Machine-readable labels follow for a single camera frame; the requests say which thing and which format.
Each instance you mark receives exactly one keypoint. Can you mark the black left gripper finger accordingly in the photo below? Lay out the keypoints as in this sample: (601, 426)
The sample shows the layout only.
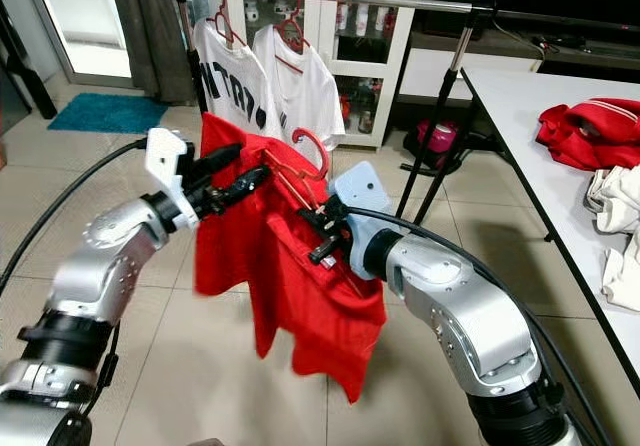
(216, 159)
(242, 188)

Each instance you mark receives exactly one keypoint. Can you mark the red T-shirt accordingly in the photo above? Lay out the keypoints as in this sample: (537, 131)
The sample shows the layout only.
(280, 286)

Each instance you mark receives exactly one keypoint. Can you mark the red plastic hanger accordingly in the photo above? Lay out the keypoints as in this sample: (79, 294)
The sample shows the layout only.
(225, 21)
(326, 154)
(292, 28)

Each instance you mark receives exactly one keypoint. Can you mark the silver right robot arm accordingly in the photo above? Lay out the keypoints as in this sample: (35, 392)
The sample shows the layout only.
(480, 326)

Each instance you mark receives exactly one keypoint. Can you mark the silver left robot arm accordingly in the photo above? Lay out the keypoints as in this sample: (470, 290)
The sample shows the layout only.
(110, 256)

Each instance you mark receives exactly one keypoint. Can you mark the white T-shirt black letters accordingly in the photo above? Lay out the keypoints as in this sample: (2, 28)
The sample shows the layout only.
(230, 76)

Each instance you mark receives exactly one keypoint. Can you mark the white T-shirt with badges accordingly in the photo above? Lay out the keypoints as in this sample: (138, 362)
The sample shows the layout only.
(300, 91)

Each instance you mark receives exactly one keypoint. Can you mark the pink round appliance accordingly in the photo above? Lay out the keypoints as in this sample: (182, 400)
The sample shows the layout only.
(430, 138)

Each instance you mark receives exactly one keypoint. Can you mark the grey curtain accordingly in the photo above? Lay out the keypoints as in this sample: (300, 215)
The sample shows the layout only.
(150, 26)

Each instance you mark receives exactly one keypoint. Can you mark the white glass door cabinet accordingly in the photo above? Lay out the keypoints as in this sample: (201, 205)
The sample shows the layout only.
(325, 26)

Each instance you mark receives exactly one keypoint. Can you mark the low TV cabinet white drawers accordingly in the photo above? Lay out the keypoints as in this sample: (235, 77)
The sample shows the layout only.
(425, 66)

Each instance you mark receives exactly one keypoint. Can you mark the glass balcony door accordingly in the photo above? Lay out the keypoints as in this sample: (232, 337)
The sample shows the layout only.
(75, 16)

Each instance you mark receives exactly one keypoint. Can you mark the silver black rack pole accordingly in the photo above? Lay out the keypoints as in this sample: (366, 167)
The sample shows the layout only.
(455, 61)

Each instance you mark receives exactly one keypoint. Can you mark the large white table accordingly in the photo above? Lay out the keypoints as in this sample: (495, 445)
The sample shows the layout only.
(560, 196)

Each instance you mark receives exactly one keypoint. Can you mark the red jacket white stripes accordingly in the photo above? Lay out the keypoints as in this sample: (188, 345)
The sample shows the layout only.
(590, 131)

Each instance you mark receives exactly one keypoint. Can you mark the cream jacket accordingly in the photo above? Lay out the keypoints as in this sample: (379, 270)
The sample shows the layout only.
(620, 236)

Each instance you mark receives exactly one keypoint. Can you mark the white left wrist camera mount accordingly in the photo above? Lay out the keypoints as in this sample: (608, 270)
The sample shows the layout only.
(165, 161)

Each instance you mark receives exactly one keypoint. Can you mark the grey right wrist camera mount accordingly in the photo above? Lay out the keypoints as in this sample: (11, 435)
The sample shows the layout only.
(360, 186)

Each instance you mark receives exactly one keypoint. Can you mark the black furniture frame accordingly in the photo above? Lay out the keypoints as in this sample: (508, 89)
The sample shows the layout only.
(20, 66)

